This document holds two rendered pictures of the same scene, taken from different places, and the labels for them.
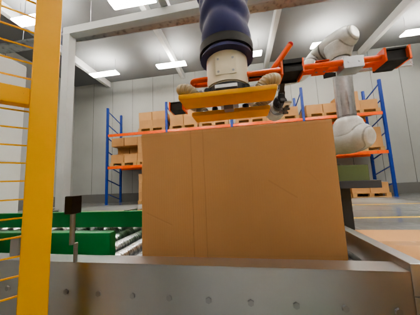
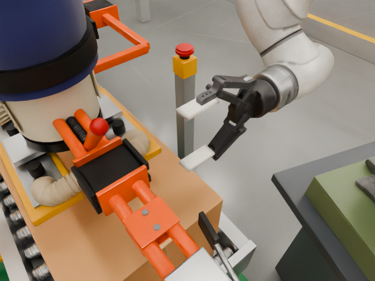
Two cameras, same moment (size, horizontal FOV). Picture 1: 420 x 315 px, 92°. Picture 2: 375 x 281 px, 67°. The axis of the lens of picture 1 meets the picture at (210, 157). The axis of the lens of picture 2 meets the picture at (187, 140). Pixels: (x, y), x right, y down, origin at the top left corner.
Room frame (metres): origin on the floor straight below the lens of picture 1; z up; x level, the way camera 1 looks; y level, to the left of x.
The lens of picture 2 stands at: (0.64, -0.60, 1.57)
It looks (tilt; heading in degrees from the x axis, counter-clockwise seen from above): 48 degrees down; 42
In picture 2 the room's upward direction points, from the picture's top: straight up
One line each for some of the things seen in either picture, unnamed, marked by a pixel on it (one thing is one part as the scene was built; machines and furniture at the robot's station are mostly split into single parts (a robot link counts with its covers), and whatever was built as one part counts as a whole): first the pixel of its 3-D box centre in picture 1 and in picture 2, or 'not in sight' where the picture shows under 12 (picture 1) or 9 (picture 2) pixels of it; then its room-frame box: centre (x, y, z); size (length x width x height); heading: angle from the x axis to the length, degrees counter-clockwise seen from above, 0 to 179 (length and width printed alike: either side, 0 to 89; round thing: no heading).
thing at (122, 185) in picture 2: (290, 71); (113, 174); (0.76, -0.33, 1.20); 0.10 x 0.08 x 0.06; 171
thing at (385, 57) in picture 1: (390, 58); not in sight; (0.70, -0.68, 1.20); 0.08 x 0.07 x 0.05; 81
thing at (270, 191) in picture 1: (235, 188); (109, 204); (0.82, -0.10, 0.75); 0.60 x 0.40 x 0.40; 82
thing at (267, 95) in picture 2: (280, 100); (247, 103); (1.05, -0.40, 1.20); 0.09 x 0.07 x 0.08; 171
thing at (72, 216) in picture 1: (72, 229); not in sight; (0.52, 0.35, 0.68); 0.03 x 0.02 x 0.17; 170
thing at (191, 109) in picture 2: not in sight; (198, 105); (0.92, -0.37, 1.26); 0.07 x 0.03 x 0.01; 171
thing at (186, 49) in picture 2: not in sight; (184, 52); (1.34, 0.03, 1.02); 0.07 x 0.07 x 0.04
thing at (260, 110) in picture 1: (230, 110); (105, 115); (0.89, -0.10, 1.10); 0.34 x 0.10 x 0.05; 81
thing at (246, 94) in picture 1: (227, 94); (26, 152); (0.70, -0.07, 1.10); 0.34 x 0.10 x 0.05; 81
